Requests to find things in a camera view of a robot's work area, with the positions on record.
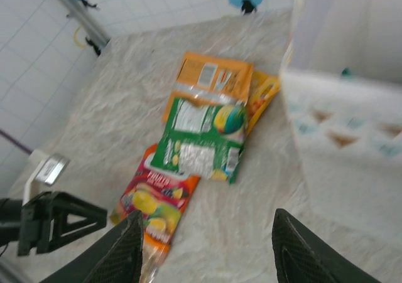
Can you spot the white paper bag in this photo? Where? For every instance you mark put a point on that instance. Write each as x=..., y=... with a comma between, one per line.
x=345, y=170

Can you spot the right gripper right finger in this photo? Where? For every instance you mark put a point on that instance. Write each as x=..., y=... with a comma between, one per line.
x=295, y=258

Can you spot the teal snack packet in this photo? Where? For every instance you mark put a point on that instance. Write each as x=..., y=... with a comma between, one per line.
x=346, y=71

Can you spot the green snack packet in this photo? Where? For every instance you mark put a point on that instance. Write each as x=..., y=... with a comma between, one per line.
x=220, y=138

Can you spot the red fruit snack packet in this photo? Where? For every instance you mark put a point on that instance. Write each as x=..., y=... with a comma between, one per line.
x=157, y=182

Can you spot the orange snack packet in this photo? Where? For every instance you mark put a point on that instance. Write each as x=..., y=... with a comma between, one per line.
x=191, y=69

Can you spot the aluminium corner post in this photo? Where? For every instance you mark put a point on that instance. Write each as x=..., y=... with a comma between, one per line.
x=81, y=16

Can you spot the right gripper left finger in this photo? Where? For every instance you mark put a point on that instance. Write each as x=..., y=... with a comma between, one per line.
x=119, y=258

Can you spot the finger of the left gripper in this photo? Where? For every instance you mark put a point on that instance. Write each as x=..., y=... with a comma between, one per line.
x=56, y=207

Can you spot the yellow snack packet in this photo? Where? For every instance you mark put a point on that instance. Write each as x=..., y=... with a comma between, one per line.
x=260, y=98

